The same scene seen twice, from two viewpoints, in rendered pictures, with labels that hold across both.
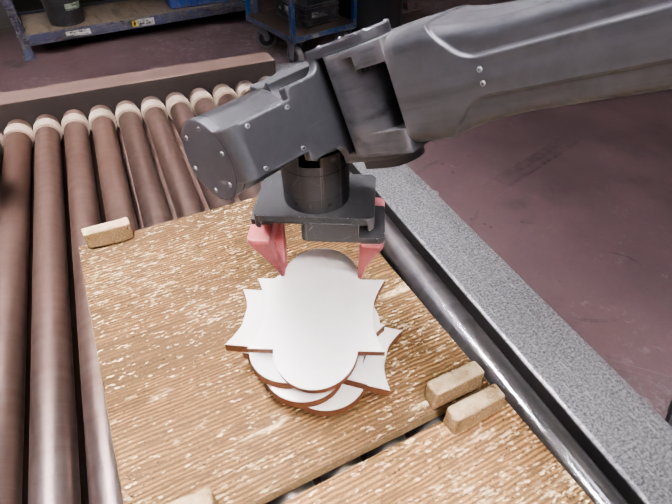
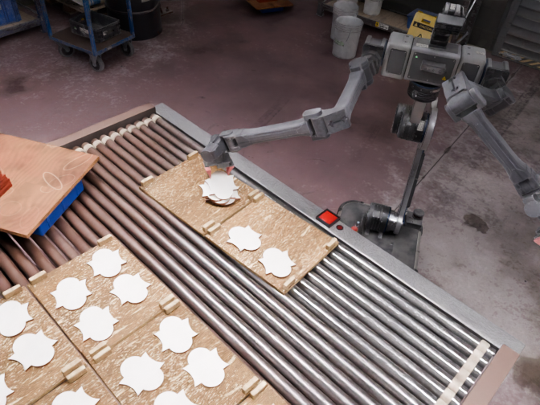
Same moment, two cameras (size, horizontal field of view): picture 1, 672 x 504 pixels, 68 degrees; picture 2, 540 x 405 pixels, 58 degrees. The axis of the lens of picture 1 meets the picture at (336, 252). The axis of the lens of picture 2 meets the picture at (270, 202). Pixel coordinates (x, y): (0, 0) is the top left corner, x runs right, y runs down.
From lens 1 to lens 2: 1.62 m
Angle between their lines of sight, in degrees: 19
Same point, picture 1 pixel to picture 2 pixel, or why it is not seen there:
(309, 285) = (217, 179)
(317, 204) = (220, 160)
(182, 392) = (194, 210)
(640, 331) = (329, 193)
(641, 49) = (264, 138)
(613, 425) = (288, 196)
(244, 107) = (211, 146)
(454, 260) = (245, 169)
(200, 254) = (176, 182)
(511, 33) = (251, 136)
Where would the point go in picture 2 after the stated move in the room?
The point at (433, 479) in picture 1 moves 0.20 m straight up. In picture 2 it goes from (253, 210) to (255, 174)
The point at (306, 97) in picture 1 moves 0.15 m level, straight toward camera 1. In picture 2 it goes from (221, 143) to (235, 165)
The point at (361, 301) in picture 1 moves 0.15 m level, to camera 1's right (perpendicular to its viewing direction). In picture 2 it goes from (230, 180) to (262, 173)
